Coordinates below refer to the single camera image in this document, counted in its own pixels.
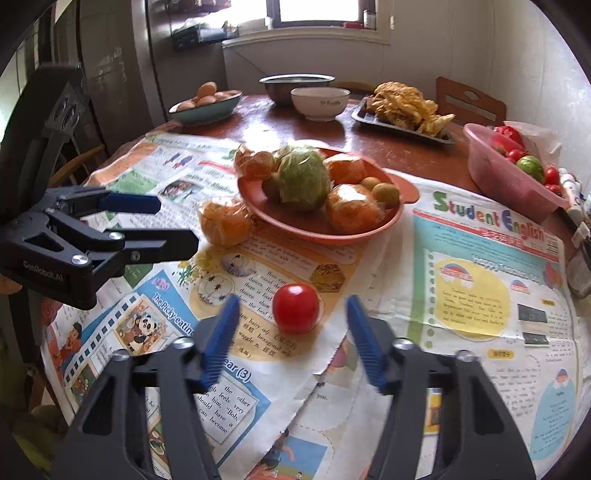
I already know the orange top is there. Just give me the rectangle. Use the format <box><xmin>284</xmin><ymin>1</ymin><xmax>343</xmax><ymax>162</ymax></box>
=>
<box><xmin>325</xmin><ymin>184</ymin><xmax>385</xmax><ymax>235</ymax></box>

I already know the orange wedge-shaped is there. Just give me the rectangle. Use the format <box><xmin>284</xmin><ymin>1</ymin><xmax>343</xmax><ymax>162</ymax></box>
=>
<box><xmin>324</xmin><ymin>153</ymin><xmax>368</xmax><ymax>185</ymax></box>

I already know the stainless steel bowl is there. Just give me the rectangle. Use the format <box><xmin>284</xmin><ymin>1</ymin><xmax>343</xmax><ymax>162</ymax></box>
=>
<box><xmin>259</xmin><ymin>73</ymin><xmax>335</xmax><ymax>107</ymax></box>

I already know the left student newspaper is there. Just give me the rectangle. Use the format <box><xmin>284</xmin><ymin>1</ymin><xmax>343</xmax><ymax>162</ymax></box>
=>
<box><xmin>42</xmin><ymin>133</ymin><xmax>385</xmax><ymax>479</ymax></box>

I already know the orange plastic plate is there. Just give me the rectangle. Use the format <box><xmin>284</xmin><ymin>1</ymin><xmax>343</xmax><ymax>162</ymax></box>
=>
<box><xmin>238</xmin><ymin>147</ymin><xmax>421</xmax><ymax>245</ymax></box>

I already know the green fruit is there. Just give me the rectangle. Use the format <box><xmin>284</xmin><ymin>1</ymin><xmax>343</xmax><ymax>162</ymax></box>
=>
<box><xmin>277</xmin><ymin>147</ymin><xmax>332</xmax><ymax>211</ymax></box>
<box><xmin>262</xmin><ymin>150</ymin><xmax>286</xmax><ymax>203</ymax></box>

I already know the left hand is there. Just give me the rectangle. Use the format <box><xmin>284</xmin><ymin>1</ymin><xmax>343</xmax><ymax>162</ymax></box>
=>
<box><xmin>0</xmin><ymin>275</ymin><xmax>22</xmax><ymax>295</ymax></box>

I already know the pink plastic basin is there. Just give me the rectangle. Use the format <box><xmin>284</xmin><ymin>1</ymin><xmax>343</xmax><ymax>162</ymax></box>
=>
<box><xmin>463</xmin><ymin>123</ymin><xmax>569</xmax><ymax>223</ymax></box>

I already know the red tomato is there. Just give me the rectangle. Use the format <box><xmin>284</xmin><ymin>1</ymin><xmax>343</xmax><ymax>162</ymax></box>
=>
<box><xmin>271</xmin><ymin>284</ymin><xmax>321</xmax><ymax>335</ymax></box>

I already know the dark refrigerator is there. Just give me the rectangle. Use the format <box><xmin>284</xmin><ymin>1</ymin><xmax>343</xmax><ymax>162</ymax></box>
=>
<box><xmin>53</xmin><ymin>0</ymin><xmax>165</xmax><ymax>153</ymax></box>

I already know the black tray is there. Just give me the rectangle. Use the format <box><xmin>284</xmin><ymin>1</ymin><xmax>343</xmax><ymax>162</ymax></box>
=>
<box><xmin>351</xmin><ymin>96</ymin><xmax>455</xmax><ymax>145</ymax></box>

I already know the small brown longan fruit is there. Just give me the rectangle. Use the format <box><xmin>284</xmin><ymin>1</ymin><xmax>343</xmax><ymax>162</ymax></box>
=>
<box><xmin>372</xmin><ymin>182</ymin><xmax>401</xmax><ymax>210</ymax></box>

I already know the brown fruit with stem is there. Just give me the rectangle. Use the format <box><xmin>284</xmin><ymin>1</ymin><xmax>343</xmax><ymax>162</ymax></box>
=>
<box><xmin>361</xmin><ymin>176</ymin><xmax>381</xmax><ymax>191</ymax></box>

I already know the white plastic bag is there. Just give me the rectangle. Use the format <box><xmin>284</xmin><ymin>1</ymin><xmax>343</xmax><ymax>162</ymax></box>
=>
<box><xmin>504</xmin><ymin>121</ymin><xmax>562</xmax><ymax>167</ymax></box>

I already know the small glass jar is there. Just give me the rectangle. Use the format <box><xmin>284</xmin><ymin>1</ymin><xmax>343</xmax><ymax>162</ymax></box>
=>
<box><xmin>566</xmin><ymin>247</ymin><xmax>591</xmax><ymax>299</ymax></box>

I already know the orange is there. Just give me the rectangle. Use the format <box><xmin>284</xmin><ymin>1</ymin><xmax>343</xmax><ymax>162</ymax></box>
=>
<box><xmin>325</xmin><ymin>184</ymin><xmax>385</xmax><ymax>235</ymax></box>
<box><xmin>233</xmin><ymin>143</ymin><xmax>279</xmax><ymax>180</ymax></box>
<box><xmin>198</xmin><ymin>197</ymin><xmax>253</xmax><ymax>247</ymax></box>

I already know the right student english newspaper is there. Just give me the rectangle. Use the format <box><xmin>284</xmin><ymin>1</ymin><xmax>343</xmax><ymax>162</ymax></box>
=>
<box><xmin>245</xmin><ymin>172</ymin><xmax>590</xmax><ymax>479</ymax></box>

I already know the white ceramic bowl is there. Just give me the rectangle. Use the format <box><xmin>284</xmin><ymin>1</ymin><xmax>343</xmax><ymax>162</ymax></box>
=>
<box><xmin>290</xmin><ymin>87</ymin><xmax>351</xmax><ymax>122</ymax></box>

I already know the fried food pile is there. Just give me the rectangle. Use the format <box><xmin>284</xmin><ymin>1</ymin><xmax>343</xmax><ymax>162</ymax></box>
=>
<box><xmin>367</xmin><ymin>82</ymin><xmax>455</xmax><ymax>137</ymax></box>

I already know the wooden chair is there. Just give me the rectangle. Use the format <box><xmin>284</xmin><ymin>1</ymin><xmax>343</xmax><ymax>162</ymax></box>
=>
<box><xmin>436</xmin><ymin>76</ymin><xmax>507</xmax><ymax>126</ymax></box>

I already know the green tomato in basin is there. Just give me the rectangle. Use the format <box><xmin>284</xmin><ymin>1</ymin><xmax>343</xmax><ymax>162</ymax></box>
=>
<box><xmin>515</xmin><ymin>155</ymin><xmax>546</xmax><ymax>184</ymax></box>

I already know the bowl of eggs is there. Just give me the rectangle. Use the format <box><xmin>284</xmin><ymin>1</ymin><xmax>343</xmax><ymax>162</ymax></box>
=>
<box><xmin>168</xmin><ymin>81</ymin><xmax>242</xmax><ymax>125</ymax></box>

